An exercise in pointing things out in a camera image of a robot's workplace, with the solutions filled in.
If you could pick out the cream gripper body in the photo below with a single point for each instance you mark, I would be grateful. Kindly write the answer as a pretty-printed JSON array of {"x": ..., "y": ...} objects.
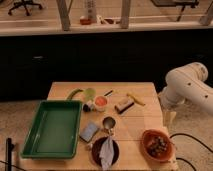
[{"x": 168, "y": 117}]

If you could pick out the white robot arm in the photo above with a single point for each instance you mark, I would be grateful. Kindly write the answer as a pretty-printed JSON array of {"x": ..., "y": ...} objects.
[{"x": 185, "y": 83}]

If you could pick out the metal cup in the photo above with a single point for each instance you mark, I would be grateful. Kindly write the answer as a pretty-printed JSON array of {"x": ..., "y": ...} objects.
[{"x": 109, "y": 123}]

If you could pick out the white cup with orange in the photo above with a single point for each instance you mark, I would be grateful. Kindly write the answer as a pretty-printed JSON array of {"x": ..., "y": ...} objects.
[{"x": 100, "y": 103}]

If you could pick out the orange bowl with nuts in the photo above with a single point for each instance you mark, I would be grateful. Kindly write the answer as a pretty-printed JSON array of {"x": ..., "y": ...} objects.
[{"x": 156, "y": 146}]

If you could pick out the yellow banana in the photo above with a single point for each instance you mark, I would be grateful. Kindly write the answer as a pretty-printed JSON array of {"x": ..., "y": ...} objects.
[{"x": 136, "y": 99}]

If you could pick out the grey cloth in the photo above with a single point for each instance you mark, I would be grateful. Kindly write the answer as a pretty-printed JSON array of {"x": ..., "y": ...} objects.
[{"x": 107, "y": 153}]

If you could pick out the dark brown plate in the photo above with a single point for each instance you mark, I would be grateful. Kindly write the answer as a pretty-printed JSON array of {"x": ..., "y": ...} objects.
[{"x": 97, "y": 148}]

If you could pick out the blue grey sponge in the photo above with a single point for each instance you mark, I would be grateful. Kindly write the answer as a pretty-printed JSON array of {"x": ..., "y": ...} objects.
[{"x": 89, "y": 131}]

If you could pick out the light green plush toy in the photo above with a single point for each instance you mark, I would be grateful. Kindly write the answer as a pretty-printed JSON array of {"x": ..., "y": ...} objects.
[{"x": 89, "y": 94}]

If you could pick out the small dark toy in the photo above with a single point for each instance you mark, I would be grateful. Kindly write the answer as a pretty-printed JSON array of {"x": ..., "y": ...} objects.
[{"x": 88, "y": 106}]

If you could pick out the green cucumber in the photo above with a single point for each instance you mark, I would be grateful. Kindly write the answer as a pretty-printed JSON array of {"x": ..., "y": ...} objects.
[{"x": 73, "y": 93}]

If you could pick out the green plastic tray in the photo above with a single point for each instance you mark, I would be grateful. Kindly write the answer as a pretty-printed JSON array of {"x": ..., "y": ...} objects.
[{"x": 54, "y": 130}]

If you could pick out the red bowl on shelf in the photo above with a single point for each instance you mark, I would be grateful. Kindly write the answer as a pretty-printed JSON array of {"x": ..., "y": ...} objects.
[{"x": 84, "y": 21}]

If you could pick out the black office chair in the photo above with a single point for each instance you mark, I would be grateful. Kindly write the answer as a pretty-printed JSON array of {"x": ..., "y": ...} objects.
[{"x": 25, "y": 4}]

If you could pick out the black stand post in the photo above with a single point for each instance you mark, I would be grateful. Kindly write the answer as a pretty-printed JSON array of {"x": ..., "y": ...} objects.
[{"x": 9, "y": 149}]

